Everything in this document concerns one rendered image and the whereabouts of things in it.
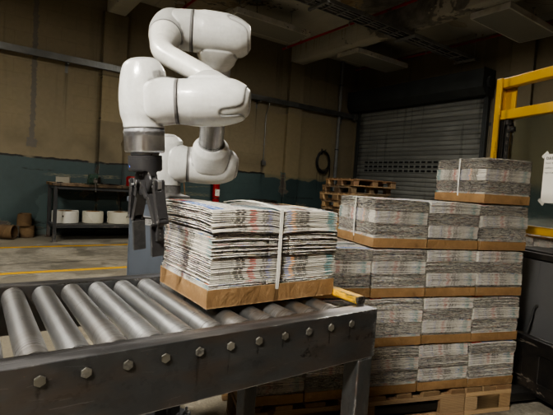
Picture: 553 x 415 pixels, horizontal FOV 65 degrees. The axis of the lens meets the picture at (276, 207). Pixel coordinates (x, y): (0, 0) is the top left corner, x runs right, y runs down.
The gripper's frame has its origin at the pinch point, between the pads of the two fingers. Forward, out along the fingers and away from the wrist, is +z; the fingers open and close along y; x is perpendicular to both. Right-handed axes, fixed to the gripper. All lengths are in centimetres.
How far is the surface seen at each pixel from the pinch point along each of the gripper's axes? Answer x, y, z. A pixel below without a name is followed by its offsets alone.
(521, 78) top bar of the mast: -244, 7, -66
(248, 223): -16.9, -16.6, -4.6
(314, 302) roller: -34.9, -20.8, 17.2
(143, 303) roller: 2.1, -1.0, 14.1
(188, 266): -8.5, -3.4, 6.6
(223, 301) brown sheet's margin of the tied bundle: -9.8, -16.2, 12.5
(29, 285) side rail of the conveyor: 19.9, 25.0, 12.1
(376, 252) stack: -118, 19, 23
